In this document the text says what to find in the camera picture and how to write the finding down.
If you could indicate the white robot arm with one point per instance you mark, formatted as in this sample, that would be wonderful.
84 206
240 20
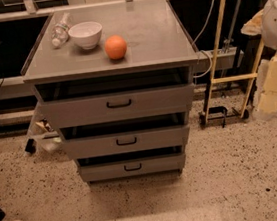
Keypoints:
265 23

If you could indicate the clear plastic bin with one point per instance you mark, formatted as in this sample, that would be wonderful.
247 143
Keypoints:
42 133

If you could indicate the white ceramic bowl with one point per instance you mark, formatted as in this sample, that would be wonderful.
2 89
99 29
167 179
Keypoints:
86 35

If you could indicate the orange fruit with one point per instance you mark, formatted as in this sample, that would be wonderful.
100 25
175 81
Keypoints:
115 47

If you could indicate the clear plastic water bottle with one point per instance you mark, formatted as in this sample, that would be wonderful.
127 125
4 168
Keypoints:
60 33

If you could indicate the grey power strip box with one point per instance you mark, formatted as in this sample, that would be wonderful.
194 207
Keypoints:
205 59

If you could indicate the grey drawer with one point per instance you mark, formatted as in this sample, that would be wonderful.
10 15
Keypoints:
131 168
117 106
126 142

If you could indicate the grey top drawer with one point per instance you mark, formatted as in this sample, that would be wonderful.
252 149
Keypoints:
117 106

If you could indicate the grey drawer cabinet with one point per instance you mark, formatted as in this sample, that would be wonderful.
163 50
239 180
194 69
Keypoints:
158 55

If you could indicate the grey bottom drawer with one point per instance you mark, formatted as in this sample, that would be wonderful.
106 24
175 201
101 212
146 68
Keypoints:
131 168

